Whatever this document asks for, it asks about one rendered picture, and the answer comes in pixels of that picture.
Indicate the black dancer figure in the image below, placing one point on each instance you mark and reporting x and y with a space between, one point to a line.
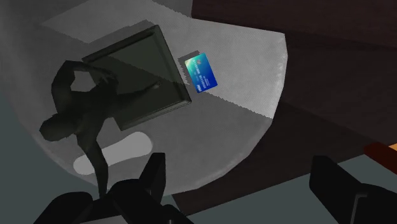
90 108

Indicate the dark square tray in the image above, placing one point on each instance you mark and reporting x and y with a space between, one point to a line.
149 62

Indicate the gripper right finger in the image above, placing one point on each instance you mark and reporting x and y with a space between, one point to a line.
347 198

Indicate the blue plastic card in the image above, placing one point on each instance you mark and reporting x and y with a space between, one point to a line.
201 74

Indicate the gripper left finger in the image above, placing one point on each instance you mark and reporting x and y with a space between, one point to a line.
136 201

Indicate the round grey table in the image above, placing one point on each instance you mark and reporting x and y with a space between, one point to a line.
214 142

